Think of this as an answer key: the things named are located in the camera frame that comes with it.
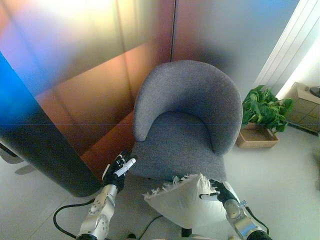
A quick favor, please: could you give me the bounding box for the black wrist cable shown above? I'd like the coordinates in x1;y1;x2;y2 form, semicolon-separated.
241;199;271;235

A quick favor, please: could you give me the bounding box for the grey fabric tub sofa chair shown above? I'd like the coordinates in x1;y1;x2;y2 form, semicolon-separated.
129;59;244;182

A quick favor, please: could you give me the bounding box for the white pleated curtain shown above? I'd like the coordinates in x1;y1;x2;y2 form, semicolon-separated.
252;0;320;101

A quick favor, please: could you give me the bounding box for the white fringed pillow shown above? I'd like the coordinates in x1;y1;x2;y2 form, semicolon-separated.
142;172;232;230

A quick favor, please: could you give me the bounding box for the brown wooden cabinet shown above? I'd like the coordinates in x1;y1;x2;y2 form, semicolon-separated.
0;42;137;199

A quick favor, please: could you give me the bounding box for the beige side cabinet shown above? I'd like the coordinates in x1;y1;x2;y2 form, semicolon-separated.
284;81;320;137

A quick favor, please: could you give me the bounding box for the green leafy potted plant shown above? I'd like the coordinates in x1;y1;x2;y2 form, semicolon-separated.
241;84;295;134

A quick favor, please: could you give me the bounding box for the thick black floor cable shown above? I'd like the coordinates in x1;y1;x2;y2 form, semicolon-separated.
53;203;101;239

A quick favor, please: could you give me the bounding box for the thin black floor cable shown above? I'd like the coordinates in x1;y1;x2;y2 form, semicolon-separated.
138;214;164;240

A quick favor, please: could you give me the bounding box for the light wooden tray box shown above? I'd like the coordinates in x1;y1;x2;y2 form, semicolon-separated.
236;122;280;149

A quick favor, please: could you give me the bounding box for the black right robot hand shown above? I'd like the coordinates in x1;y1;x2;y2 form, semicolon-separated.
199;178;239;204

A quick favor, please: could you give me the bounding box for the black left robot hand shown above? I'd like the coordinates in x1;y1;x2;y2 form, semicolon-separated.
101;149;138;193

